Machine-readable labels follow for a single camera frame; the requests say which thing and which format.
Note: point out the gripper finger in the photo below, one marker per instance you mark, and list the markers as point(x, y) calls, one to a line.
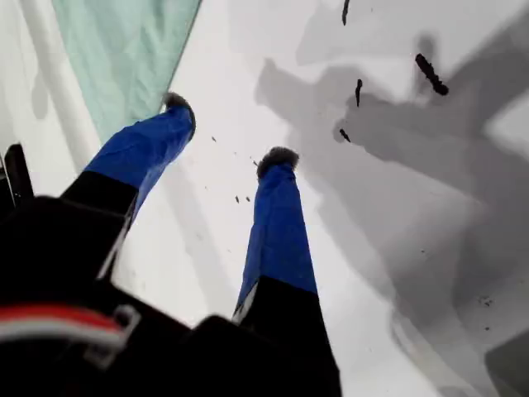
point(277, 231)
point(140, 149)

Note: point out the pale green T-shirt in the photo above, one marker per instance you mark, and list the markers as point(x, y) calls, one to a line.
point(124, 54)

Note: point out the small black debris piece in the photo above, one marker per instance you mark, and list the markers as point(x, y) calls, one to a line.
point(358, 91)
point(345, 10)
point(344, 135)

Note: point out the large black debris piece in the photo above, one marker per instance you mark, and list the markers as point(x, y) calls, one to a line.
point(432, 74)

